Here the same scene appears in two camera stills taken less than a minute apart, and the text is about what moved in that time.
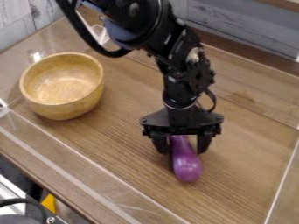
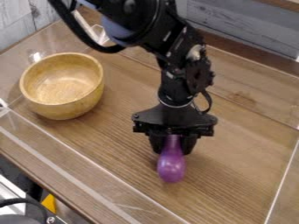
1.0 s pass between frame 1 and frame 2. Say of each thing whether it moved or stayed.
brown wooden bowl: stayed
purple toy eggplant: moved
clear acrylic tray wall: stayed
